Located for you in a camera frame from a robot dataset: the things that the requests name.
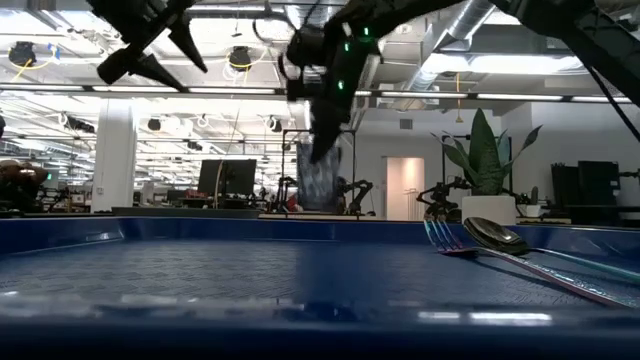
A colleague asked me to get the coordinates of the person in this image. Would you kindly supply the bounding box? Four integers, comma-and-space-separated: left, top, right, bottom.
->
0, 158, 50, 214

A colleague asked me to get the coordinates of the green snake plant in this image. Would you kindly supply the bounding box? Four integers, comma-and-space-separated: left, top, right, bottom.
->
430, 107, 544, 197

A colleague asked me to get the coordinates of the silver ceiling duct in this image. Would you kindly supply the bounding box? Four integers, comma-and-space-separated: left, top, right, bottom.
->
399, 0, 504, 109

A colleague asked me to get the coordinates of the blue faceted plastic cup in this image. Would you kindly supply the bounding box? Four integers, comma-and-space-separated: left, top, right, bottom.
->
296, 139, 344, 213

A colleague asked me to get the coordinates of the long ceiling light strip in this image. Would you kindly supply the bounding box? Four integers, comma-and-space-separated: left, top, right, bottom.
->
0, 83, 634, 104

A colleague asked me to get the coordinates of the blue plastic tray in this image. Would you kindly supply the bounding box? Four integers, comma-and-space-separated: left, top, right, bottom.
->
0, 215, 640, 360

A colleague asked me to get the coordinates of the small potted plant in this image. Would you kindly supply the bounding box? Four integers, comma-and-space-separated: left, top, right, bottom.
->
519, 186, 545, 219

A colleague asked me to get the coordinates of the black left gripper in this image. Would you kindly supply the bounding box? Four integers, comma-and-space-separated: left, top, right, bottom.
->
87, 0, 209, 93

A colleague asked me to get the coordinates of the white planter pot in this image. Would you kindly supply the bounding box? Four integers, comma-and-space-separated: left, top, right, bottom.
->
460, 194, 517, 226

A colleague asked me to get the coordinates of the iridescent metal spoon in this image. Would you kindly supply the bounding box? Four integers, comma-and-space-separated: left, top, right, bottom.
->
462, 216, 640, 284

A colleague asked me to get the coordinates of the pale door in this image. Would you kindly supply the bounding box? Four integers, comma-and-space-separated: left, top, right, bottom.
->
385, 156, 426, 222

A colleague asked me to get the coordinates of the black computer monitor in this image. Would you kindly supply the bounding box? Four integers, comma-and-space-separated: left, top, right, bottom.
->
197, 158, 258, 197

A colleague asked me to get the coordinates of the dark cabinet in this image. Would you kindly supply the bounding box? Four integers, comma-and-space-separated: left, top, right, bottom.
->
550, 160, 622, 226

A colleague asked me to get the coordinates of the iridescent metal fork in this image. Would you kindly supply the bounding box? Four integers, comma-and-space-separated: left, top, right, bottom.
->
423, 218, 640, 309

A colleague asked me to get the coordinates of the black ceiling camera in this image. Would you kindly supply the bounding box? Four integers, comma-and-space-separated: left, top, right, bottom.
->
8, 40, 38, 68
228, 45, 253, 72

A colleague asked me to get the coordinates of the white pillar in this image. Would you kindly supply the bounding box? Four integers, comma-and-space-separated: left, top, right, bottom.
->
90, 97, 138, 214

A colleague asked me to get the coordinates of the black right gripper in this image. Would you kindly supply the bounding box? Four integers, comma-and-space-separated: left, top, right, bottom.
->
284, 24, 381, 164

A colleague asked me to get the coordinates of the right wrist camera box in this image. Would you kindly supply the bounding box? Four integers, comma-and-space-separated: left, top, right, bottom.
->
285, 25, 329, 69

